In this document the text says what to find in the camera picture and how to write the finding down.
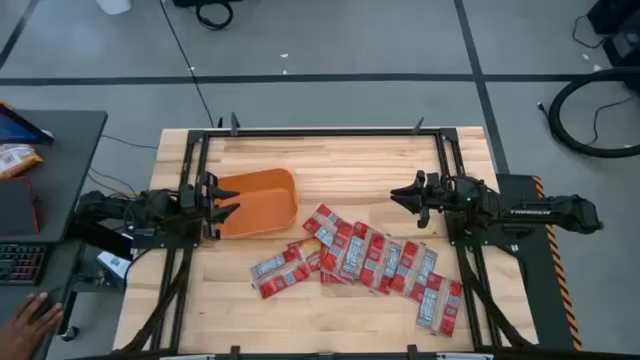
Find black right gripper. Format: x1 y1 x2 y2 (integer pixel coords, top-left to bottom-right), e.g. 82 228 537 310
389 169 455 230

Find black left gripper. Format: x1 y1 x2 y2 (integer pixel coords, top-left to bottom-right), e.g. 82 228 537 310
178 171 242 242

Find red popcorn bag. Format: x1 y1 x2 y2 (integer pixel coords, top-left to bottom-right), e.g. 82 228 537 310
286 237 324 274
302 202 346 247
319 221 357 286
389 240 440 304
249 248 312 300
339 221 375 284
415 272 465 338
359 232 404 296

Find orange plastic basket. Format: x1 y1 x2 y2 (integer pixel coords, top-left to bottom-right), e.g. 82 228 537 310
213 167 300 240

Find white box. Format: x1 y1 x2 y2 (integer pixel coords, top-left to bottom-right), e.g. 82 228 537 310
95 250 133 282

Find dark grey side desk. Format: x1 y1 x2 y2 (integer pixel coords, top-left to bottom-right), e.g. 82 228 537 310
0 107 109 360

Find large black hoop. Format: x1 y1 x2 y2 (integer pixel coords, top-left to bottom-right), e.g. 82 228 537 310
547 66 640 160

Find orange snack bag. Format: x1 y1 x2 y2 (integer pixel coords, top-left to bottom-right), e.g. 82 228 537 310
0 143 44 182

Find black keyboard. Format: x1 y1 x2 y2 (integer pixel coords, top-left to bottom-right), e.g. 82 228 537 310
0 242 49 287

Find tablet with blue screen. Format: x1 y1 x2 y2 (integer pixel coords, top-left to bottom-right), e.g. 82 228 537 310
0 102 55 147

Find white bucket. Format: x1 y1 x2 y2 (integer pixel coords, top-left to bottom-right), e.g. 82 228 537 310
95 0 133 16

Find person's hand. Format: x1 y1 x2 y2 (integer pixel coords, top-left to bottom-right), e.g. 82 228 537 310
0 291 65 360

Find black equipment box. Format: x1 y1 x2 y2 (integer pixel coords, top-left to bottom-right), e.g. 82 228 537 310
586 0 640 67

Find black desk cables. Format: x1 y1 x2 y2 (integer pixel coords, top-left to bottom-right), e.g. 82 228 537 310
86 133 159 197

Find black metal frame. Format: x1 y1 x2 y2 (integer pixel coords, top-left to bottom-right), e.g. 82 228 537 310
117 113 539 360

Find long black floor cable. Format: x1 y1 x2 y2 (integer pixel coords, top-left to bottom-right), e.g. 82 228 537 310
158 0 217 129

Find black hazard-striped base plate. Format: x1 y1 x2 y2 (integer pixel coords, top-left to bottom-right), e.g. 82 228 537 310
493 173 584 352

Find black coiled cable loop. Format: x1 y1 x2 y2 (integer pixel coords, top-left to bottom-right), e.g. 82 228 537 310
193 0 235 32

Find black cable with plug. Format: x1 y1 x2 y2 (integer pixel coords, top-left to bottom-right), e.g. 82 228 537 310
536 94 637 147

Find thin black cable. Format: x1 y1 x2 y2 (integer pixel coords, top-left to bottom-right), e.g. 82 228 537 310
571 14 609 50

